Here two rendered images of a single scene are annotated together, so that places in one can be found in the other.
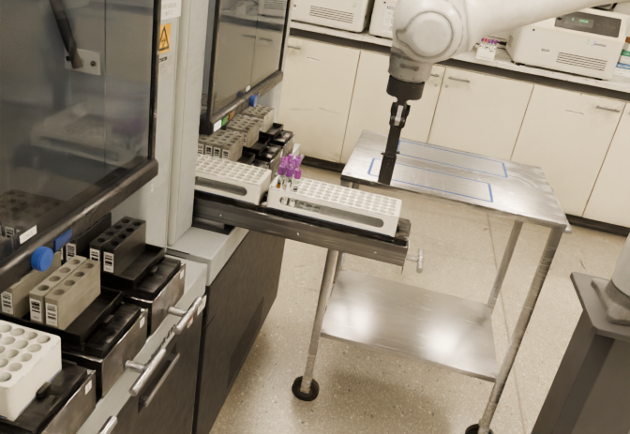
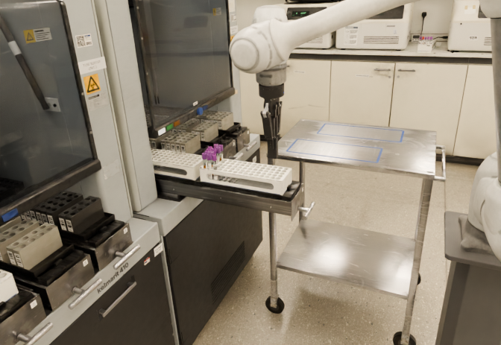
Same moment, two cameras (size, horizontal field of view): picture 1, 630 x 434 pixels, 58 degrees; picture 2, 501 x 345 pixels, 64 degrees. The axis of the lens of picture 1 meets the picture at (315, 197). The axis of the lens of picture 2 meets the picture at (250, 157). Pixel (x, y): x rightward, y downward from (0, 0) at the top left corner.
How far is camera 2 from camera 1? 42 cm
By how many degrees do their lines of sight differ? 15
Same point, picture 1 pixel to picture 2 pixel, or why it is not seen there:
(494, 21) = (294, 36)
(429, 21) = (239, 45)
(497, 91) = (438, 74)
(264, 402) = (247, 314)
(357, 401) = (314, 314)
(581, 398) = (455, 312)
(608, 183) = not seen: outside the picture
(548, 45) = (476, 33)
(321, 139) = not seen: hidden behind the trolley
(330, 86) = (313, 89)
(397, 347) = (331, 273)
